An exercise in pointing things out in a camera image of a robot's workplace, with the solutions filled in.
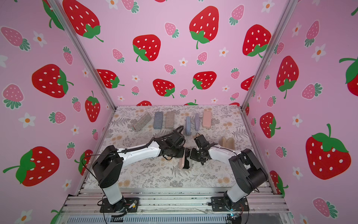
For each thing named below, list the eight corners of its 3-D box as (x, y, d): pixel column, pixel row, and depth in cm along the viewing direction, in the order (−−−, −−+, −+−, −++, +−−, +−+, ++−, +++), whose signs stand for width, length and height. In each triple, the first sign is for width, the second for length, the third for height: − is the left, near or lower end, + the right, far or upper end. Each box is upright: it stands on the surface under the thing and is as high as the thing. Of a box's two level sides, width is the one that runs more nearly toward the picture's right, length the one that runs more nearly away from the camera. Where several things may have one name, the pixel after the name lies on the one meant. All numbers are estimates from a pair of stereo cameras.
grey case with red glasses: (135, 131, 108) (133, 125, 102) (148, 118, 117) (146, 112, 111) (139, 133, 107) (136, 127, 101) (151, 119, 115) (150, 114, 110)
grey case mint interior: (163, 128, 110) (163, 126, 108) (165, 113, 120) (165, 111, 118) (173, 128, 110) (173, 126, 108) (174, 113, 120) (174, 111, 118)
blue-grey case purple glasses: (153, 129, 109) (152, 126, 107) (155, 114, 119) (155, 111, 117) (162, 129, 109) (161, 126, 107) (163, 114, 119) (163, 111, 117)
